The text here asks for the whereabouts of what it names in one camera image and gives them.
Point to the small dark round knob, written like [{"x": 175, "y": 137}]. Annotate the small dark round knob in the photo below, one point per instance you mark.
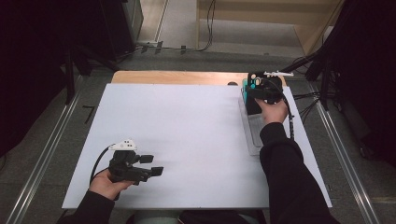
[{"x": 232, "y": 83}]

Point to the iridescent clear-edged phone case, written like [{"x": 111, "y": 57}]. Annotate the iridescent clear-edged phone case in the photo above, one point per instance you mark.
[{"x": 245, "y": 90}]

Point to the wooden step platform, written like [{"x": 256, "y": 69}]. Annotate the wooden step platform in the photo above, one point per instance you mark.
[{"x": 264, "y": 18}]

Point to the person's right hand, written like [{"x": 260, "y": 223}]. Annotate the person's right hand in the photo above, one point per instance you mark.
[{"x": 274, "y": 112}]

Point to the person's left hand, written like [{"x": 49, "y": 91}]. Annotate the person's left hand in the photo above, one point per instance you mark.
[{"x": 107, "y": 186}]

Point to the black metal stand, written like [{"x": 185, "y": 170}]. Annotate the black metal stand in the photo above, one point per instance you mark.
[{"x": 74, "y": 68}]

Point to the wooden table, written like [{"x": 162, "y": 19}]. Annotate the wooden table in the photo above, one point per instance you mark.
[{"x": 174, "y": 77}]

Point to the person's light trouser leg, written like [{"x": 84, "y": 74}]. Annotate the person's light trouser leg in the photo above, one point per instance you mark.
[{"x": 155, "y": 217}]

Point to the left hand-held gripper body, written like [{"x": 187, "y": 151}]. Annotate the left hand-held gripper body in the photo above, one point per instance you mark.
[{"x": 123, "y": 165}]

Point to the clear acrylic rack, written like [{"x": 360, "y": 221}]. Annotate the clear acrylic rack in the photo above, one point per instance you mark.
[{"x": 253, "y": 133}]

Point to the black cabinet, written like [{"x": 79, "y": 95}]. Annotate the black cabinet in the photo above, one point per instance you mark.
[{"x": 120, "y": 28}]

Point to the black curtain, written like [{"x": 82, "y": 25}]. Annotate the black curtain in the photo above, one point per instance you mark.
[
  {"x": 31, "y": 62},
  {"x": 367, "y": 62}
]

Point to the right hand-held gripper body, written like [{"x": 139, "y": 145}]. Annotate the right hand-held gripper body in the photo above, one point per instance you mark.
[{"x": 269, "y": 90}]

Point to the metal floor rail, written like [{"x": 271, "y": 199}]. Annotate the metal floor rail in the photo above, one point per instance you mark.
[
  {"x": 40, "y": 161},
  {"x": 345, "y": 161}
]

